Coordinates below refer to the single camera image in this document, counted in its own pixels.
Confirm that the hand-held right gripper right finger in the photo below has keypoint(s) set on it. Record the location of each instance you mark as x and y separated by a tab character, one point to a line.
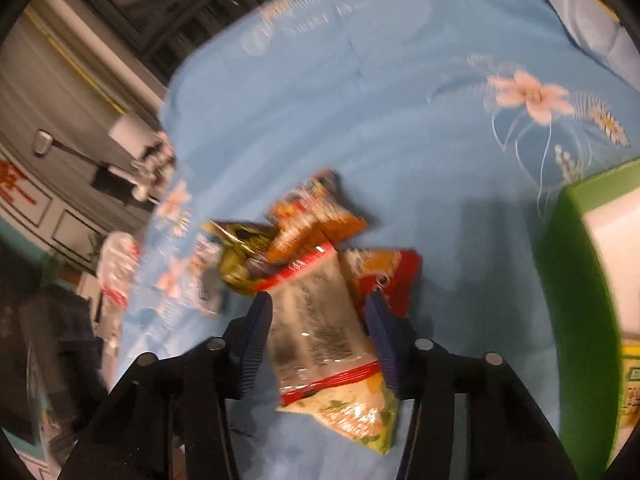
384	332

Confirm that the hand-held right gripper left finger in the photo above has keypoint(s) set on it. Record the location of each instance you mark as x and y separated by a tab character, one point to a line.
257	332

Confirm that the red snack packet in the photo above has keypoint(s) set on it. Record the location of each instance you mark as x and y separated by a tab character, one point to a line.
395	275

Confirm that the green cardboard box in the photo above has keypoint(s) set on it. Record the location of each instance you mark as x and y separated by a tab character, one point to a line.
575	310

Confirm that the olive green snack packet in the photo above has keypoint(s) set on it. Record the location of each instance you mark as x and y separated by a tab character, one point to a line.
237	265

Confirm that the small white snack packet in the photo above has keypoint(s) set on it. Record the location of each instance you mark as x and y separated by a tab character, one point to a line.
202	280

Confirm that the orange snack packet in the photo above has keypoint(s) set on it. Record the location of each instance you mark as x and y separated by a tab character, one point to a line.
310	220

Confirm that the white plastic bag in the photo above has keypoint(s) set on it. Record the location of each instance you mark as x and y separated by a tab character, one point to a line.
116	265

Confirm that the white patterned crumpled bag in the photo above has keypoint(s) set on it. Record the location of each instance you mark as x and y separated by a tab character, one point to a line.
155	165

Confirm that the black speaker device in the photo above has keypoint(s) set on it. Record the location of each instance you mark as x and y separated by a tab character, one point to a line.
55	340

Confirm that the blue floral bedsheet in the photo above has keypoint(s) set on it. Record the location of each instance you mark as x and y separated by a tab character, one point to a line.
350	110

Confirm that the white cylinder cup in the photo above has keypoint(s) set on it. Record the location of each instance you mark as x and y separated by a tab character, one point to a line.
131	132

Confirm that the yellow snack packet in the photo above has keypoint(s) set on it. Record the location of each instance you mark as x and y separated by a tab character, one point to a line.
631	390

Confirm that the blue floral pillow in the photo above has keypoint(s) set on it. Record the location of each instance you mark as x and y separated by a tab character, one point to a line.
590	15

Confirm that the dark window frame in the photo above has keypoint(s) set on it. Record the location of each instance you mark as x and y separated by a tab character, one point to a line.
165	10

